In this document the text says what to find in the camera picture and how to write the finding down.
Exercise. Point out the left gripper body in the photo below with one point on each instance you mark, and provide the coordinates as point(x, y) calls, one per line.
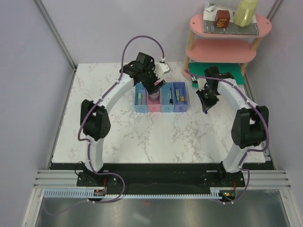
point(150, 77)

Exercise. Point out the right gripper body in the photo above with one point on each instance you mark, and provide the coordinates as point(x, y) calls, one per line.
point(208, 97)

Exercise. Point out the clear jar of paperclips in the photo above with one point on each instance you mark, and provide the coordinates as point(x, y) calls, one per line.
point(154, 97)

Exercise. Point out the light blue end drawer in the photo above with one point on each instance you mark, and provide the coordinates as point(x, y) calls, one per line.
point(140, 108)

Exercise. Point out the short green highlighter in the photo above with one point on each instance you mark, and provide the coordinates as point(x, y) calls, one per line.
point(177, 95)

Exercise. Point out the black marker pen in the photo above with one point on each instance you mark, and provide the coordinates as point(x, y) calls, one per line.
point(170, 97)

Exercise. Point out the pink drawer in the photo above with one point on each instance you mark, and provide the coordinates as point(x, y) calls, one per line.
point(154, 106)

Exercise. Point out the long green highlighter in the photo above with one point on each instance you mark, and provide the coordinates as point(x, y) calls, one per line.
point(139, 98)

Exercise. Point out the purple drawer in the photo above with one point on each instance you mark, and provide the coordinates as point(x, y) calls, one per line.
point(180, 106)

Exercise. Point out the pink highlighter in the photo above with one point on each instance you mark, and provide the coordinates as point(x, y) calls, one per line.
point(144, 102)

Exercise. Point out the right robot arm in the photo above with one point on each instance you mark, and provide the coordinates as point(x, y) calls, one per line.
point(250, 127)

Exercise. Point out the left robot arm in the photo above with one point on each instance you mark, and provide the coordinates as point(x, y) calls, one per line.
point(94, 120)

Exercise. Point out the green folder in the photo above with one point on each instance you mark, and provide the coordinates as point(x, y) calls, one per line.
point(233, 68)

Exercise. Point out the pink three-tier shelf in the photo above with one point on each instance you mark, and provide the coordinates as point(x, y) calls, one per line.
point(222, 48)

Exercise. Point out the grey book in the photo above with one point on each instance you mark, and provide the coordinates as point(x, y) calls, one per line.
point(231, 29)

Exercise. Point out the red patterned box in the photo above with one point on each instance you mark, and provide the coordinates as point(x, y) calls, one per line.
point(222, 19)

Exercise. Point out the crumpled white paper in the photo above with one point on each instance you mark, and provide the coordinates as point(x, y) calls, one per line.
point(210, 7)

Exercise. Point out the yellow-green pitcher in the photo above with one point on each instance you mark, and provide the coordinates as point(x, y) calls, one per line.
point(245, 12)

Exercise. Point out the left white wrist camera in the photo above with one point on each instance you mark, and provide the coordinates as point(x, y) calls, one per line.
point(161, 68)

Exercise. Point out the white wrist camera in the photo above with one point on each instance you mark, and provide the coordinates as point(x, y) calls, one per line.
point(161, 68)
point(200, 83)

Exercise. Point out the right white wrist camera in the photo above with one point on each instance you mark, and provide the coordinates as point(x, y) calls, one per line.
point(200, 83)

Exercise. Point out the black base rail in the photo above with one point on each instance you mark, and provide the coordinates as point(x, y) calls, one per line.
point(160, 178)

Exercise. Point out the white slotted cable duct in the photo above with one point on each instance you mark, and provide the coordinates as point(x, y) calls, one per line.
point(100, 194)

